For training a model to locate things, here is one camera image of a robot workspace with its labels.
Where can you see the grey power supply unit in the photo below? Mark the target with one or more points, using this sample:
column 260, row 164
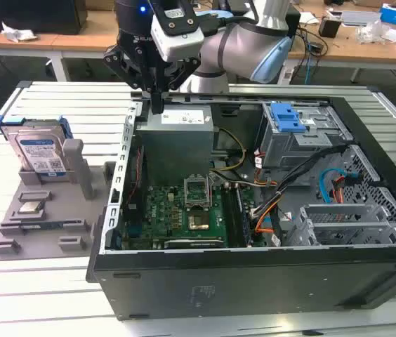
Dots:
column 177, row 147

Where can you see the black open PC case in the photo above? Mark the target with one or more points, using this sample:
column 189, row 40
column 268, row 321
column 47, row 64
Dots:
column 254, row 288

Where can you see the grey metal disk bay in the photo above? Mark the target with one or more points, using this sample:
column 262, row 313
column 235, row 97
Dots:
column 345, row 224

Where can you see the long wooden desk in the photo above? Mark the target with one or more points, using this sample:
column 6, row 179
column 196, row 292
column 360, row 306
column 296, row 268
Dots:
column 78, row 44

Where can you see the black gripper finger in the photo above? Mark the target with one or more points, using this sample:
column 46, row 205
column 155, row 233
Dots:
column 120, row 68
column 184, row 73

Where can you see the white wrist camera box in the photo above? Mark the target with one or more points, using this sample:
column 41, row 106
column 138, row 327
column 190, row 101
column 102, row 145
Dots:
column 178, row 38

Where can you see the large black box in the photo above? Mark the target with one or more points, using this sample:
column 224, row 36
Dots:
column 26, row 14

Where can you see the black graphics card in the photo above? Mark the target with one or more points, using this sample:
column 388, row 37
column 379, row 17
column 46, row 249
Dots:
column 194, row 243

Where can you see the clear plastic bag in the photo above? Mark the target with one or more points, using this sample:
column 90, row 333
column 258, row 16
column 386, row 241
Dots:
column 373, row 31

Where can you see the black computer tower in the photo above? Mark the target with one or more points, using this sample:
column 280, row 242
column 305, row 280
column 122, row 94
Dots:
column 293, row 21

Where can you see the CPU socket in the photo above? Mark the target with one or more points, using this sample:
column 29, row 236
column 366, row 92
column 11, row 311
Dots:
column 199, row 222

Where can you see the grey parts rack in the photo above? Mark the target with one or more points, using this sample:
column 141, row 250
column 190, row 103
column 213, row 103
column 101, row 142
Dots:
column 57, row 210

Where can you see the hard disk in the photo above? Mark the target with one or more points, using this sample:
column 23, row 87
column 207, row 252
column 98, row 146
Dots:
column 40, row 151

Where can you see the green motherboard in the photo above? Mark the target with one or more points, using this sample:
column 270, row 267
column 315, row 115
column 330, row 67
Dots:
column 163, row 217

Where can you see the grey flat box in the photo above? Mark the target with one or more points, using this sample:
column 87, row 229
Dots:
column 359, row 17

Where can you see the crumpled white paper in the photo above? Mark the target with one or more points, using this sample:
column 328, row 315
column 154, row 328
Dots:
column 19, row 33

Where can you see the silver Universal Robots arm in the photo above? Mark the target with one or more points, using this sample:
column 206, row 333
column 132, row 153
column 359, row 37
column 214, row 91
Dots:
column 233, row 45

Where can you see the blue plastic cage latch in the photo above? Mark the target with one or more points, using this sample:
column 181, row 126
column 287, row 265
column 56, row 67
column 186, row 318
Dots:
column 286, row 117

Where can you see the silver CPU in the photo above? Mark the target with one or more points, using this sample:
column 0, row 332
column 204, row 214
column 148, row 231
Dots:
column 31, row 208

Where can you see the grey metal drive cage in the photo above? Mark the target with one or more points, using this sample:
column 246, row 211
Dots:
column 289, row 147

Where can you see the dark RAM stick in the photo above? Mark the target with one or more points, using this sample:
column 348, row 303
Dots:
column 40, row 225

